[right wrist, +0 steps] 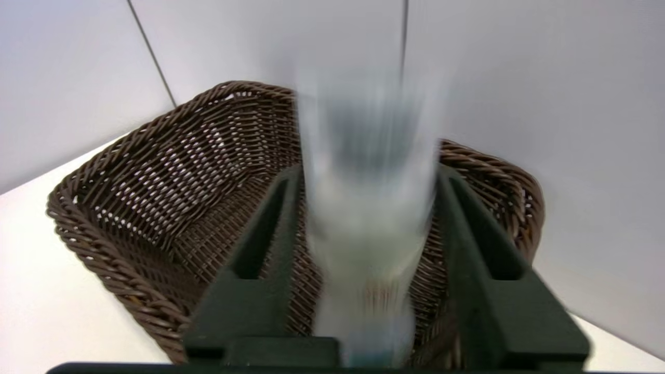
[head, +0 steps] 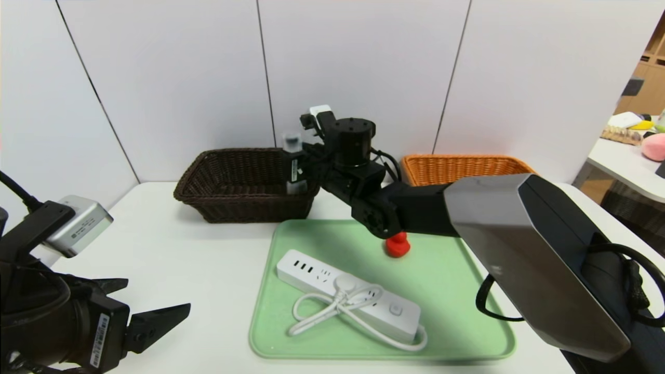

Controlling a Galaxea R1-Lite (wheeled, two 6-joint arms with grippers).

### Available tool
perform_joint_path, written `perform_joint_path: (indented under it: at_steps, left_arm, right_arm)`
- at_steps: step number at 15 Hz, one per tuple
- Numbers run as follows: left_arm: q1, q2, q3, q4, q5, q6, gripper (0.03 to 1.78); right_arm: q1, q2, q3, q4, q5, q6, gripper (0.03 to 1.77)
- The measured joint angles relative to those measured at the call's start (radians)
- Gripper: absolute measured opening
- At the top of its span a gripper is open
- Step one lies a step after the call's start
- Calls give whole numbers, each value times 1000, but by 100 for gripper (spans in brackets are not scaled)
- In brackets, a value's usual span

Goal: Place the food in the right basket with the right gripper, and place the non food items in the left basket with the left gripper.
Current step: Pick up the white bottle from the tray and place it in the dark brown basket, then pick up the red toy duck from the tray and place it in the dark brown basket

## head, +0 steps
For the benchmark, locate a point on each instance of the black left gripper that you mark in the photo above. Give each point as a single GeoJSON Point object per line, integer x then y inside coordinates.
{"type": "Point", "coordinates": [104, 335]}

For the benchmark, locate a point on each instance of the dark brown wicker basket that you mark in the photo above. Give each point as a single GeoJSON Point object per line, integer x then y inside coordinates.
{"type": "Point", "coordinates": [234, 208]}

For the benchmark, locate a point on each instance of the dark grey box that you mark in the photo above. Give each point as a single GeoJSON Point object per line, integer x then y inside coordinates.
{"type": "Point", "coordinates": [630, 87]}

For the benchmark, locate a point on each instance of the yellow toy banana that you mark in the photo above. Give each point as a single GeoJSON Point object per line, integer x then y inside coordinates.
{"type": "Point", "coordinates": [640, 125]}

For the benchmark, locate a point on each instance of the red rubber duck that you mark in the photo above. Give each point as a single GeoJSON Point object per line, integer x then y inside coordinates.
{"type": "Point", "coordinates": [397, 248]}

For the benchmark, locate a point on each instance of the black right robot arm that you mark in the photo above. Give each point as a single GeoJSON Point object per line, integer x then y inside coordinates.
{"type": "Point", "coordinates": [519, 249]}

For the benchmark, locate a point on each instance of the black left camera bracket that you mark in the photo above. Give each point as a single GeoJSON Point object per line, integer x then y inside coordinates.
{"type": "Point", "coordinates": [31, 228]}

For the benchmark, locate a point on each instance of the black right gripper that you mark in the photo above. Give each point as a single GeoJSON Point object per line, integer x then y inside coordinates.
{"type": "Point", "coordinates": [294, 171]}

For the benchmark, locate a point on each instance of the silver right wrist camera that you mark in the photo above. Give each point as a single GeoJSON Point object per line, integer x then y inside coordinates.
{"type": "Point", "coordinates": [319, 110]}

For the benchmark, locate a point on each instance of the white flat box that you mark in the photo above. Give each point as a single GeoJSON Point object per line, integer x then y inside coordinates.
{"type": "Point", "coordinates": [622, 120]}

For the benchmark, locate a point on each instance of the orange wicker basket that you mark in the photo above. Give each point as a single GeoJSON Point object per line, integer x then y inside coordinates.
{"type": "Point", "coordinates": [467, 169]}

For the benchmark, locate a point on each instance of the black camera bracket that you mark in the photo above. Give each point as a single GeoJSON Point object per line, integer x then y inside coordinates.
{"type": "Point", "coordinates": [324, 127]}
{"type": "Point", "coordinates": [31, 228]}

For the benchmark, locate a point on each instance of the clear bottle with silver cap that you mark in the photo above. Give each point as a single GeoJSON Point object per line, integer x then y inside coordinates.
{"type": "Point", "coordinates": [292, 141]}

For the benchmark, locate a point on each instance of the pale green bottle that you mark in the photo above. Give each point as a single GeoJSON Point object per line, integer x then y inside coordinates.
{"type": "Point", "coordinates": [661, 122]}

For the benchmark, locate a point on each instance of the pink plush toy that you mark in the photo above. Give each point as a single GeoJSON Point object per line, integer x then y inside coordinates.
{"type": "Point", "coordinates": [653, 147]}

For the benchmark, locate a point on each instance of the brown egg tray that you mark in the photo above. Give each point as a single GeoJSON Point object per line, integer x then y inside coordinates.
{"type": "Point", "coordinates": [618, 136]}

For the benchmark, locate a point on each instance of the black right camera bracket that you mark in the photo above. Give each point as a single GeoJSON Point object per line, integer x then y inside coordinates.
{"type": "Point", "coordinates": [324, 127]}

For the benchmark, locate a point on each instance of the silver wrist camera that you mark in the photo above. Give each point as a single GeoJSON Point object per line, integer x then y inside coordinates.
{"type": "Point", "coordinates": [319, 110]}
{"type": "Point", "coordinates": [83, 226]}

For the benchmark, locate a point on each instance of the wooden shelf unit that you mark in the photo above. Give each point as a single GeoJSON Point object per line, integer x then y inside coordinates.
{"type": "Point", "coordinates": [649, 88]}

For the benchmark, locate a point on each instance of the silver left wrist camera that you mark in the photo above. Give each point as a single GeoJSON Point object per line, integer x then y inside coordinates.
{"type": "Point", "coordinates": [83, 226]}

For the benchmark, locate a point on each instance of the green plastic tray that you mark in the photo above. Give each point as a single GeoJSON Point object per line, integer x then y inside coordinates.
{"type": "Point", "coordinates": [311, 343]}

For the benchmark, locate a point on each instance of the small black object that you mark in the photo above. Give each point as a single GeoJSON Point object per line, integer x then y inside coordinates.
{"type": "Point", "coordinates": [660, 170]}

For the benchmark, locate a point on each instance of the white background table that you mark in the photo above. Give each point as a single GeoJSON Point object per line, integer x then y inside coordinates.
{"type": "Point", "coordinates": [623, 166]}

